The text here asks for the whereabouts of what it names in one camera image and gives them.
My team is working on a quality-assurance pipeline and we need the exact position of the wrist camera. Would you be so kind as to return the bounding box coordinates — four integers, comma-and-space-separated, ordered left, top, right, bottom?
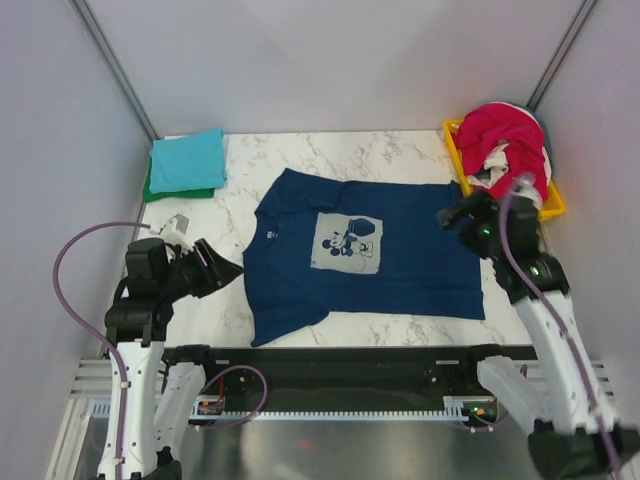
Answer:
149, 214, 191, 250
511, 172, 542, 203

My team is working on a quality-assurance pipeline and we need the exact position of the white slotted cable duct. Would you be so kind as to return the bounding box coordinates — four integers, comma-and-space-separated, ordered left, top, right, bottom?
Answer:
89, 397, 511, 424

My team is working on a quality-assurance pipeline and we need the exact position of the light blue folded t shirt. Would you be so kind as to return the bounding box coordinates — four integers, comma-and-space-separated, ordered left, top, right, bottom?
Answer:
150, 129, 227, 193

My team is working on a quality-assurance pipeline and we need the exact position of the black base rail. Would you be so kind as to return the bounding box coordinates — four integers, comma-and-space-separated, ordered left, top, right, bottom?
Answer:
163, 344, 537, 412

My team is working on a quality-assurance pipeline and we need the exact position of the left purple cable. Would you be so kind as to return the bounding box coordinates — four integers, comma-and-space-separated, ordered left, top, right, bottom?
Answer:
52, 221, 151, 480

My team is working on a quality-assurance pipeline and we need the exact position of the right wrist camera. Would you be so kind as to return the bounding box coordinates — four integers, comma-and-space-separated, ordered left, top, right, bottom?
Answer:
511, 172, 542, 203

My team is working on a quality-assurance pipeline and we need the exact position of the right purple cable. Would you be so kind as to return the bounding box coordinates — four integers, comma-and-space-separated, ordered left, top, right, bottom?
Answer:
498, 172, 624, 480

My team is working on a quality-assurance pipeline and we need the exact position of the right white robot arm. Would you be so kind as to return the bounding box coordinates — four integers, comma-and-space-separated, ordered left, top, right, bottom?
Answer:
437, 191, 639, 479

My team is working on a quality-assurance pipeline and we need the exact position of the green folded t shirt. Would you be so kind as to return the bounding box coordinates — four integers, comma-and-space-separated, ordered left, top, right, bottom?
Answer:
142, 166, 215, 203

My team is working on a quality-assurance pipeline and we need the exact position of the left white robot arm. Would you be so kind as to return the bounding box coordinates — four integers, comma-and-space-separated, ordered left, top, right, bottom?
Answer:
97, 238, 243, 479

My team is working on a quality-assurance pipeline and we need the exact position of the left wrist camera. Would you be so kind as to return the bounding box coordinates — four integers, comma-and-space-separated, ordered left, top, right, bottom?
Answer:
149, 214, 191, 250

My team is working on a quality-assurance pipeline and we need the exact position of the purple cable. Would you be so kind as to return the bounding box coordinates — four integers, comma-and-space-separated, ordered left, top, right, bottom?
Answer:
498, 172, 624, 480
52, 221, 151, 480

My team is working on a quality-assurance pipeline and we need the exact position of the yellow plastic bin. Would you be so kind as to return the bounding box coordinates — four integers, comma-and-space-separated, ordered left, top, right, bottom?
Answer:
442, 118, 566, 222

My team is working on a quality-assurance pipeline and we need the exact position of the navy blue printed t shirt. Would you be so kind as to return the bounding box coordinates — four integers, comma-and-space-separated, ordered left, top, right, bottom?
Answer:
243, 169, 485, 347

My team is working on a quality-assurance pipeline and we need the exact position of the pink t shirt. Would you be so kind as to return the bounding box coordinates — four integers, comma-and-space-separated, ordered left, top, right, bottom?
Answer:
454, 102, 551, 201

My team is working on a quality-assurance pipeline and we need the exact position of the white t shirt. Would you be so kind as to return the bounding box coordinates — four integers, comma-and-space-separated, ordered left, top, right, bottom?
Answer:
461, 143, 552, 188

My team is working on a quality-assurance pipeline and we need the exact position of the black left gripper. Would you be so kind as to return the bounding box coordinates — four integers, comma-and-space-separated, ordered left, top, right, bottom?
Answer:
159, 237, 243, 301

